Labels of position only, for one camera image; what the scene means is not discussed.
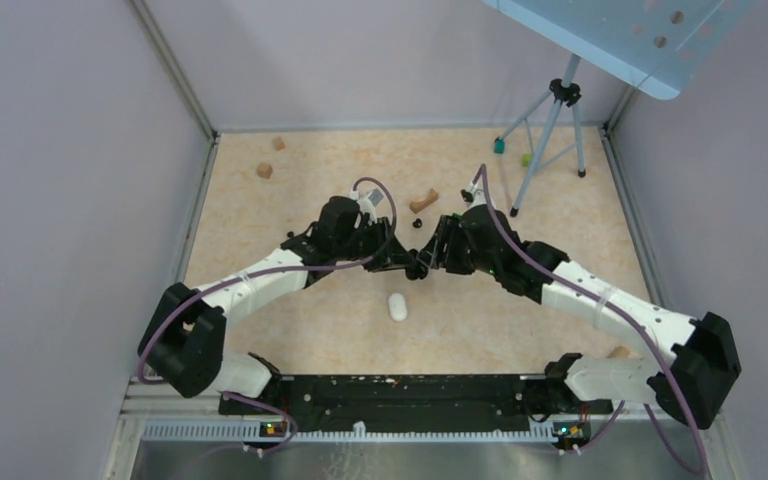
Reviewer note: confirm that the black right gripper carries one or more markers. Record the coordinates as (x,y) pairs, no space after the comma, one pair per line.
(440,250)

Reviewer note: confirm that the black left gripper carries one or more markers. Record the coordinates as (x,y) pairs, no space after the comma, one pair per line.
(382,232)

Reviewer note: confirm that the black earbud charging case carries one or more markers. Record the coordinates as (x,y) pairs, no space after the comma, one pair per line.
(418,269)

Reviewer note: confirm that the white earbud charging case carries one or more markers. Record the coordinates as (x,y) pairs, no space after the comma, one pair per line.
(397,307)

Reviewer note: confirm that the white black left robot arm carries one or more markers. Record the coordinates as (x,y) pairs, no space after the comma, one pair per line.
(184,343)

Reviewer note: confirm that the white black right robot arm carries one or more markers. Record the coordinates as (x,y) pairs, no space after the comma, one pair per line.
(688,365)

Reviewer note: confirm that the brown wooden arch block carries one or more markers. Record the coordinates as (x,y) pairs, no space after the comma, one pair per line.
(417,206)

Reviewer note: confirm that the grey tripod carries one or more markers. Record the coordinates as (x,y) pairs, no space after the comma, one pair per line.
(564,94)

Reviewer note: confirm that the small tan wooden cube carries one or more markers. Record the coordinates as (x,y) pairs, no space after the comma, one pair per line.
(278,143)

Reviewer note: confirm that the tan block near base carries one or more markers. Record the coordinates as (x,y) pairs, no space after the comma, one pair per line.
(620,352)

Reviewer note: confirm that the light blue perforated panel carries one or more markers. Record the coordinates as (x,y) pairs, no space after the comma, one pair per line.
(655,46)

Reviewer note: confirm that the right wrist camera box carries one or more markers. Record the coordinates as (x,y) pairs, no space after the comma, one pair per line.
(475,198)

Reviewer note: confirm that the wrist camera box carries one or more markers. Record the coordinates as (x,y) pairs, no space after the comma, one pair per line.
(475,198)
(371,199)

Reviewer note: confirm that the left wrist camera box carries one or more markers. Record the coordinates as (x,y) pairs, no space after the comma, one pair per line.
(371,199)

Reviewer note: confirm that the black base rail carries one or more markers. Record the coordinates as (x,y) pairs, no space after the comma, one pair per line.
(425,403)

